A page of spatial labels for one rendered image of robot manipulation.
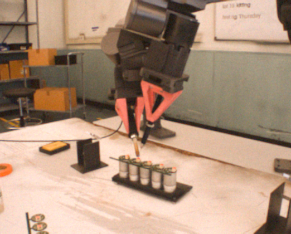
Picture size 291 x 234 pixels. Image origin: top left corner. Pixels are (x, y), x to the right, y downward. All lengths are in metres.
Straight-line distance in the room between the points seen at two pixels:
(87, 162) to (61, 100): 3.29
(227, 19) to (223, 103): 0.96
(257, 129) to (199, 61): 1.06
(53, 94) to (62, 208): 3.50
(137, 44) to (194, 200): 0.32
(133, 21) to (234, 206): 0.38
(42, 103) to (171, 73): 3.69
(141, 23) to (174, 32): 0.06
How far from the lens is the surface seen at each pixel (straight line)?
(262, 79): 3.21
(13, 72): 4.88
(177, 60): 0.51
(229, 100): 3.40
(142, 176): 0.59
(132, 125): 0.67
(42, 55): 4.07
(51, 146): 0.86
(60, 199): 0.60
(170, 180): 0.55
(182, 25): 0.50
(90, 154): 0.71
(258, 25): 3.20
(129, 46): 0.55
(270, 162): 0.80
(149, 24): 0.49
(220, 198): 0.60
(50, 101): 4.07
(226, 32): 3.36
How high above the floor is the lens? 1.04
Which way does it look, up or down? 14 degrees down
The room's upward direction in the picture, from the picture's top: straight up
